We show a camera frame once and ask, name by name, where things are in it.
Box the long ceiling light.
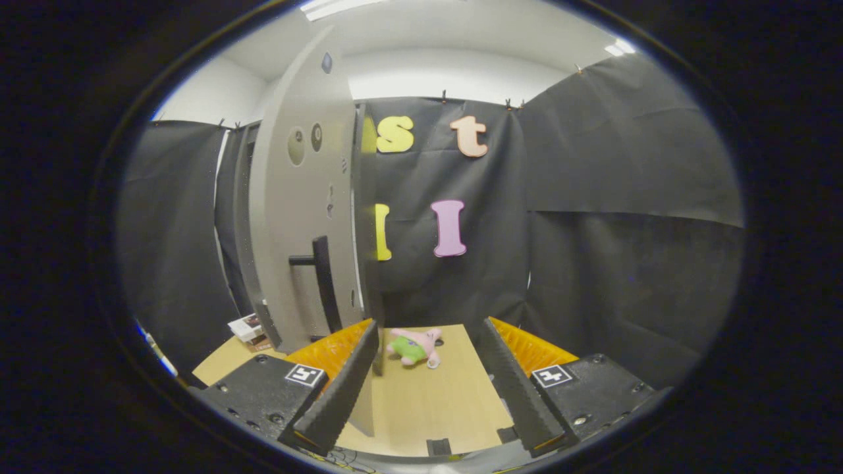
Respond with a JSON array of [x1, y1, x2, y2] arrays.
[[300, 0, 383, 21]]

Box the black backdrop cloth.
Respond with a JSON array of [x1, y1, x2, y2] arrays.
[[117, 53, 746, 389]]

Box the black door handle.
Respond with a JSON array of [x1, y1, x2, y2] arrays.
[[288, 236, 343, 333]]

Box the grey shoe cabinet door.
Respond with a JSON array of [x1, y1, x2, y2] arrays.
[[249, 26, 386, 436]]

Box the dark cable tangle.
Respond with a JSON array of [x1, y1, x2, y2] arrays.
[[323, 448, 379, 473]]

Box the pink green plush toy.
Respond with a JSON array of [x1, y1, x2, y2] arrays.
[[386, 327, 443, 369]]

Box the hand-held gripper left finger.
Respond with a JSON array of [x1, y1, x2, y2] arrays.
[[194, 319, 381, 456]]

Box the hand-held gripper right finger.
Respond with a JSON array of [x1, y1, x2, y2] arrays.
[[479, 317, 672, 458]]

